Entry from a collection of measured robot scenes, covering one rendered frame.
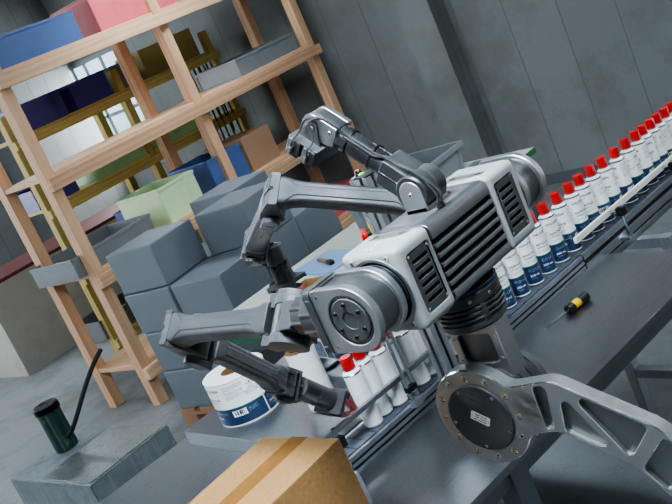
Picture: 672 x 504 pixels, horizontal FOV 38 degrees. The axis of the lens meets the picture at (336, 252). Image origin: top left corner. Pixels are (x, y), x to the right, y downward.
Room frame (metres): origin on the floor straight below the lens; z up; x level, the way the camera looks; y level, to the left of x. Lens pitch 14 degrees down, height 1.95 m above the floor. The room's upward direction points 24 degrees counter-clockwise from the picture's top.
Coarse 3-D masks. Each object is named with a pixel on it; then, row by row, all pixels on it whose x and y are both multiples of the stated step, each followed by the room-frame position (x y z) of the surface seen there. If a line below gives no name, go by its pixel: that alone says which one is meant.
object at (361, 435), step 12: (564, 264) 2.94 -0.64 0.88; (552, 276) 2.88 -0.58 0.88; (540, 288) 2.83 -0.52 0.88; (516, 300) 2.82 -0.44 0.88; (408, 396) 2.49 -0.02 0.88; (396, 408) 2.45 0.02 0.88; (384, 420) 2.41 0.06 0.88; (360, 432) 2.40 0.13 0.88; (372, 432) 2.37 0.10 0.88; (348, 444) 2.36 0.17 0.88; (360, 444) 2.33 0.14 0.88; (348, 456) 2.30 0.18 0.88
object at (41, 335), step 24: (96, 216) 9.66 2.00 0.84; (48, 240) 9.45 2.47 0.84; (24, 264) 8.55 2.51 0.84; (0, 288) 8.27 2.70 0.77; (24, 288) 8.40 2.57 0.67; (72, 288) 8.68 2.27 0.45; (120, 288) 8.97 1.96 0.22; (0, 312) 8.21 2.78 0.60; (24, 312) 8.33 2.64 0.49; (48, 312) 8.47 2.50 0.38; (0, 336) 8.27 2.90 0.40; (24, 336) 8.26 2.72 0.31; (48, 336) 8.40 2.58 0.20; (72, 336) 8.53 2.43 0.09; (0, 360) 8.44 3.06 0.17; (24, 360) 8.19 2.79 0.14; (48, 360) 8.32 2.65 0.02
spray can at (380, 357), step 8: (376, 352) 2.45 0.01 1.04; (384, 352) 2.45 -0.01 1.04; (376, 360) 2.45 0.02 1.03; (384, 360) 2.45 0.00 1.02; (376, 368) 2.46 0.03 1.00; (384, 368) 2.45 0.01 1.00; (392, 368) 2.46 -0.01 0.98; (384, 376) 2.45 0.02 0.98; (392, 376) 2.45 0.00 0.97; (384, 384) 2.45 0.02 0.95; (400, 384) 2.46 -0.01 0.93; (392, 392) 2.45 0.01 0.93; (400, 392) 2.45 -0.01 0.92; (392, 400) 2.45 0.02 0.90; (400, 400) 2.45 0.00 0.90
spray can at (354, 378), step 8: (344, 360) 2.39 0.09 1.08; (352, 360) 2.40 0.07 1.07; (344, 368) 2.40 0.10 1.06; (352, 368) 2.39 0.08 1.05; (360, 368) 2.40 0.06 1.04; (344, 376) 2.40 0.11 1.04; (352, 376) 2.38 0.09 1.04; (360, 376) 2.39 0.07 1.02; (352, 384) 2.39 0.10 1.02; (360, 384) 2.39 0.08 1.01; (352, 392) 2.39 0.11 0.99; (360, 392) 2.38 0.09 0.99; (368, 392) 2.39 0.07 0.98; (360, 400) 2.39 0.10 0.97; (368, 408) 2.38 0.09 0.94; (376, 408) 2.40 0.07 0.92; (368, 416) 2.39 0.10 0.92; (376, 416) 2.39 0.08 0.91; (368, 424) 2.39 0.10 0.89; (376, 424) 2.39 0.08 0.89
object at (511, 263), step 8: (512, 256) 2.82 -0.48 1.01; (504, 264) 2.83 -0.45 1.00; (512, 264) 2.82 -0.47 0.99; (520, 264) 2.83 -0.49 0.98; (512, 272) 2.82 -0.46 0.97; (520, 272) 2.82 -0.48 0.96; (512, 280) 2.82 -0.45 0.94; (520, 280) 2.82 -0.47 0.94; (512, 288) 2.84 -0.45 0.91; (520, 288) 2.82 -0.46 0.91; (528, 288) 2.82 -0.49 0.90; (520, 296) 2.82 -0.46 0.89
